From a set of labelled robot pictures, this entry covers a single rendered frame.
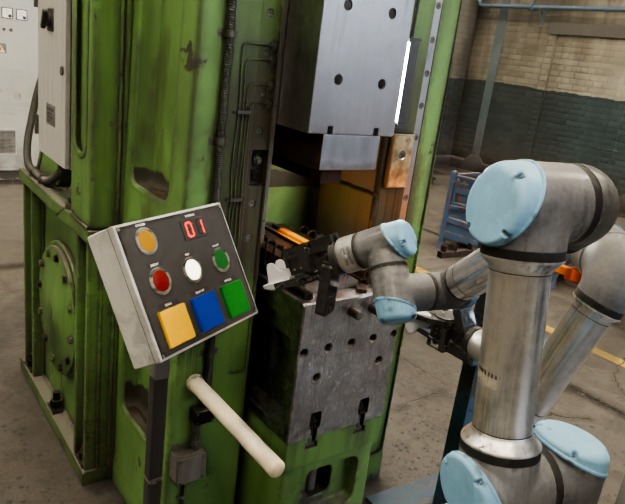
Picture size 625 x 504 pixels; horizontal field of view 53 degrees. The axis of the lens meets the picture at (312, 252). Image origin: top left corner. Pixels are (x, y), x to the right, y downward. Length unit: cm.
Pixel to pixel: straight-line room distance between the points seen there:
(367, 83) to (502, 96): 916
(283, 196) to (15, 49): 487
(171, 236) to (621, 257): 88
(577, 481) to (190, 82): 120
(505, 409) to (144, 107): 141
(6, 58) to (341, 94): 535
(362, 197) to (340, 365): 56
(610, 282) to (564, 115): 903
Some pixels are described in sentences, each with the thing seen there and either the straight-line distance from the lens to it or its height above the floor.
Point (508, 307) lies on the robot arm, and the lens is 91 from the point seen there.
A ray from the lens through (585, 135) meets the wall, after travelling 1006.
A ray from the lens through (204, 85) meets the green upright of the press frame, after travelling 164.
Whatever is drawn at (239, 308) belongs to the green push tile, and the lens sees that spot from 146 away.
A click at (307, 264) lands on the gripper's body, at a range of 129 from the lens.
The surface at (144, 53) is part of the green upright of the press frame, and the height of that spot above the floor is 150.
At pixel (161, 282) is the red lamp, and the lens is 131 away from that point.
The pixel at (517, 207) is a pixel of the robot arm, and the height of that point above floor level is 141.
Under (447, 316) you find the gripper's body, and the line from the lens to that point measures 154.
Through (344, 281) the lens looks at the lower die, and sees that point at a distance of 186.
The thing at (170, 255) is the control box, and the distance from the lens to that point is 135.
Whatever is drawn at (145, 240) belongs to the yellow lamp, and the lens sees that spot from 131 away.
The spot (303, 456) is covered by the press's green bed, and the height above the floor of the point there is 41.
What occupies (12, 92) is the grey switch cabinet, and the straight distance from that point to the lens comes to 683.
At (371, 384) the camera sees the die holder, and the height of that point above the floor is 60.
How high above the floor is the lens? 156
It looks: 17 degrees down
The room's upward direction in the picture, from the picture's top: 7 degrees clockwise
